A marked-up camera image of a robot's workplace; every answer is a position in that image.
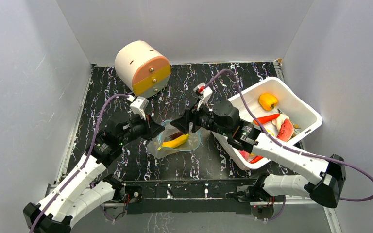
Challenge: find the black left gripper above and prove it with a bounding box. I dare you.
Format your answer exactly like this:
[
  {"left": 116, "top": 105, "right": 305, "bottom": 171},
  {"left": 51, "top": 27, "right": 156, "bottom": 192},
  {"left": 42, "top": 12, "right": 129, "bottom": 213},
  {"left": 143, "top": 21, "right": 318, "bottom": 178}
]
[{"left": 119, "top": 111, "right": 165, "bottom": 146}]

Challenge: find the dark red food piece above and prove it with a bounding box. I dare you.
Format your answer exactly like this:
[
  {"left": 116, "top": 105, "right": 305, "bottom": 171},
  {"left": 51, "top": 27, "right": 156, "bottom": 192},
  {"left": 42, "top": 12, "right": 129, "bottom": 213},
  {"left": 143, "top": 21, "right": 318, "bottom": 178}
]
[{"left": 170, "top": 131, "right": 183, "bottom": 140}]

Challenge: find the clear blue zip bag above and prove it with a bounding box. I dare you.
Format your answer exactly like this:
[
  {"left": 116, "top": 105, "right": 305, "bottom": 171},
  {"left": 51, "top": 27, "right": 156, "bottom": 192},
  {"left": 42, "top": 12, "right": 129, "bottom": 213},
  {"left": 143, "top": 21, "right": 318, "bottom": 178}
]
[{"left": 147, "top": 120, "right": 201, "bottom": 159}]

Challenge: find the small yellow banana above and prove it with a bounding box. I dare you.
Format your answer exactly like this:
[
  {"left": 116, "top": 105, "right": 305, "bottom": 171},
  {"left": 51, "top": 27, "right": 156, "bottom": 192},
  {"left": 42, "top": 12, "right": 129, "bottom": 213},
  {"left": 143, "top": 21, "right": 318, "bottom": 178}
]
[{"left": 157, "top": 134, "right": 189, "bottom": 150}]

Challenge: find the yellow bell pepper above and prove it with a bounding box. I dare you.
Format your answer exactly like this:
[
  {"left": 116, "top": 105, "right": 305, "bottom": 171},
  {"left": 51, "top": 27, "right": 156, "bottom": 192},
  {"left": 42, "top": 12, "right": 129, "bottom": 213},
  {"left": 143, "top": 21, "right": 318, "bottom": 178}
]
[{"left": 258, "top": 93, "right": 279, "bottom": 111}]

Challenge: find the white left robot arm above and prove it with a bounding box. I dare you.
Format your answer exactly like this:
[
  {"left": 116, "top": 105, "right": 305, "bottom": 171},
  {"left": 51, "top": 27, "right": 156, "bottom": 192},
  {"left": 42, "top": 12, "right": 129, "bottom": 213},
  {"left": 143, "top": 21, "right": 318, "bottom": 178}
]
[{"left": 23, "top": 114, "right": 165, "bottom": 233}]

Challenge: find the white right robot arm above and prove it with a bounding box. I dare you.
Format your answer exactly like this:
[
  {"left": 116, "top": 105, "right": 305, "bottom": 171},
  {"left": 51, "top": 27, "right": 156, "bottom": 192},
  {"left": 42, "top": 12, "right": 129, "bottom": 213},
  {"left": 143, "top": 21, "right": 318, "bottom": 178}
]
[{"left": 171, "top": 100, "right": 346, "bottom": 208}]

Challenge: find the round pastel drawer cabinet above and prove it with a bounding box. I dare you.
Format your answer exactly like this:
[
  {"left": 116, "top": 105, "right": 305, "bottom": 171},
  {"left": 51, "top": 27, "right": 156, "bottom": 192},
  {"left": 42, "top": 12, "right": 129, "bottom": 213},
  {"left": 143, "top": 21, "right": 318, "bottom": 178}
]
[{"left": 115, "top": 40, "right": 171, "bottom": 98}]

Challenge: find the pink peach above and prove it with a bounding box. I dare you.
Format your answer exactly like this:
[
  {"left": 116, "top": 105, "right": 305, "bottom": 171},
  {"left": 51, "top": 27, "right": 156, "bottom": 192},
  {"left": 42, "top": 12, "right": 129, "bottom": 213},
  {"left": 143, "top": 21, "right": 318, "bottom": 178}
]
[{"left": 238, "top": 150, "right": 251, "bottom": 161}]

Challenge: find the red chili pepper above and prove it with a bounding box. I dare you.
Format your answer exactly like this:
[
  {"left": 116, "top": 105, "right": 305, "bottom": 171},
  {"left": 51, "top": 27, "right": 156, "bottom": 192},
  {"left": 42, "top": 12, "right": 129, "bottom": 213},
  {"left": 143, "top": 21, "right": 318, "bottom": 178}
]
[{"left": 248, "top": 156, "right": 264, "bottom": 164}]

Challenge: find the white plastic bin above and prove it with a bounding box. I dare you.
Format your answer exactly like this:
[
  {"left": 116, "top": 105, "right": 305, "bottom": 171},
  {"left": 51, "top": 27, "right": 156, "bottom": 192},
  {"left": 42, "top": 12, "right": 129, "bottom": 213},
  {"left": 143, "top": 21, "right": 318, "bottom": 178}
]
[{"left": 213, "top": 77, "right": 322, "bottom": 170}]

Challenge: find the beige garlic bulb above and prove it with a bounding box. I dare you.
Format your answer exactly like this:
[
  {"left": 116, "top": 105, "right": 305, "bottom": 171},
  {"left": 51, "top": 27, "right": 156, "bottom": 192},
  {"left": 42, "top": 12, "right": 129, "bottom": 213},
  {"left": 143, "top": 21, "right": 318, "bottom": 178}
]
[{"left": 271, "top": 114, "right": 289, "bottom": 131}]

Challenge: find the watermelon slice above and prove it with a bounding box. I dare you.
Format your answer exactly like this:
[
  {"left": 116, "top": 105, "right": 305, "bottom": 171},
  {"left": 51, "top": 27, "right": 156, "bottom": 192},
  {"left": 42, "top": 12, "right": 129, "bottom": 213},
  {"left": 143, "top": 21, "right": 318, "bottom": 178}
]
[{"left": 277, "top": 119, "right": 294, "bottom": 142}]

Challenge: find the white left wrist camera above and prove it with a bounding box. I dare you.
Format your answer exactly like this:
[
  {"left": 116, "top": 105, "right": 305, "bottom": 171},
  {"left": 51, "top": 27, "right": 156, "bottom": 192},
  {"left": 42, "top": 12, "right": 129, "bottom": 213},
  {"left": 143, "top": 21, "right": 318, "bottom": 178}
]
[{"left": 130, "top": 97, "right": 149, "bottom": 120}]

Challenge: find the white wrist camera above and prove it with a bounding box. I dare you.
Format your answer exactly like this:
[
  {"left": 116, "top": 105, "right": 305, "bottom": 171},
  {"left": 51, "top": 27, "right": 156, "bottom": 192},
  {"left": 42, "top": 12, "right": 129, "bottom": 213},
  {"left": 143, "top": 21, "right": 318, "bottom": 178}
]
[
  {"left": 193, "top": 83, "right": 213, "bottom": 110},
  {"left": 130, "top": 97, "right": 149, "bottom": 120}
]

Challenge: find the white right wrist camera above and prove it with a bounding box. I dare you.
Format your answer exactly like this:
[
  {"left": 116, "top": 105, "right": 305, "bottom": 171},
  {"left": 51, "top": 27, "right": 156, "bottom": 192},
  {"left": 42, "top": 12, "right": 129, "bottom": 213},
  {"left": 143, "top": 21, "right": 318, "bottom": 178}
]
[{"left": 193, "top": 83, "right": 213, "bottom": 110}]

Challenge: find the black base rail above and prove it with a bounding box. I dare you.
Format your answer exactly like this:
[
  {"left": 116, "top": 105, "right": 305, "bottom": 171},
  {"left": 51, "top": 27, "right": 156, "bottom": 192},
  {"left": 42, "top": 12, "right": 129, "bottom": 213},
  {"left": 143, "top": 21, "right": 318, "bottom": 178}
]
[{"left": 96, "top": 175, "right": 287, "bottom": 216}]

